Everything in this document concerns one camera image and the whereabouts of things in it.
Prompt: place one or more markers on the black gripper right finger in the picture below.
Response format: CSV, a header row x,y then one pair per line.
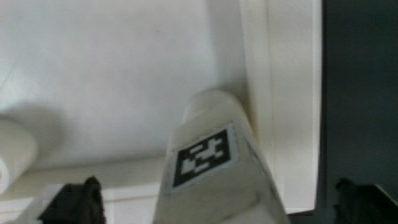
x,y
366,205

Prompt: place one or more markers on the white square tabletop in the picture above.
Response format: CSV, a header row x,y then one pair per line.
x,y
105,61

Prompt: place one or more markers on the white table leg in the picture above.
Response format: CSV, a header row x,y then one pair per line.
x,y
217,189

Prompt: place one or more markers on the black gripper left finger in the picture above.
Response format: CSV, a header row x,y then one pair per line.
x,y
76,206

